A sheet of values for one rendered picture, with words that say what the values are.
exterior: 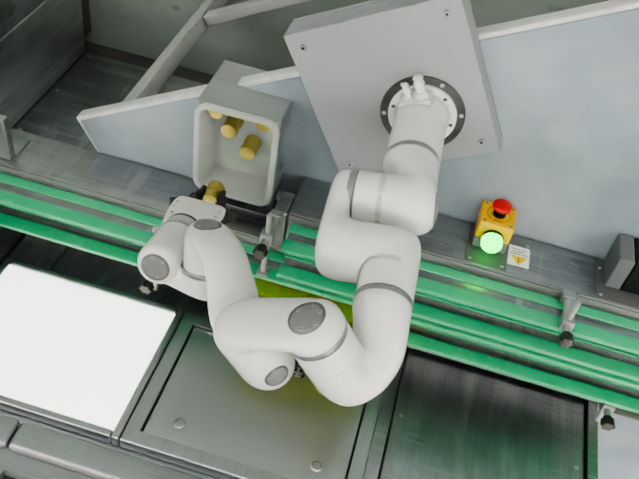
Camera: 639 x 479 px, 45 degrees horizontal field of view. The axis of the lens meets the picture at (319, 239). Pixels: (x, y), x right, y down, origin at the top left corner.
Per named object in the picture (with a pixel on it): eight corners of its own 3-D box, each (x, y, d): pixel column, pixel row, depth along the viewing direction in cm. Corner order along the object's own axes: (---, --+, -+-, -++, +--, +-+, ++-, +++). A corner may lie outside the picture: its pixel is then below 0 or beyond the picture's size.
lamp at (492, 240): (477, 242, 156) (476, 253, 154) (484, 227, 153) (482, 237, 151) (499, 249, 156) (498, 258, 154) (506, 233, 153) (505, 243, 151)
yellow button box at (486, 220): (474, 221, 163) (470, 245, 157) (484, 196, 157) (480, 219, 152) (507, 231, 162) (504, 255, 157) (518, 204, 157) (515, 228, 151)
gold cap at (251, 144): (245, 132, 160) (239, 144, 157) (261, 137, 159) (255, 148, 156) (244, 146, 162) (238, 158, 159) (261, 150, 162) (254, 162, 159)
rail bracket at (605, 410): (588, 387, 169) (588, 438, 160) (600, 369, 164) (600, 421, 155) (606, 392, 169) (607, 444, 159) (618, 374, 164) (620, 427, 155)
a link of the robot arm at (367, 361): (396, 269, 104) (379, 358, 95) (425, 328, 113) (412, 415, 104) (305, 277, 110) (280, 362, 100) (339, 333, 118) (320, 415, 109)
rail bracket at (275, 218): (266, 248, 165) (247, 289, 156) (273, 190, 153) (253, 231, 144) (280, 252, 164) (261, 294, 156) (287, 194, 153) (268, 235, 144)
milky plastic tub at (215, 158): (206, 163, 171) (191, 188, 164) (209, 78, 155) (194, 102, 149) (280, 184, 169) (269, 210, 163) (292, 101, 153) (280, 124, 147)
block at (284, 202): (276, 220, 168) (266, 242, 163) (280, 188, 162) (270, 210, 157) (291, 225, 168) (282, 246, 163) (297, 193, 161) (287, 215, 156)
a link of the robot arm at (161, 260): (221, 263, 125) (217, 312, 130) (240, 235, 134) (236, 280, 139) (133, 244, 127) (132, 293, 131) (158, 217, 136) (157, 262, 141)
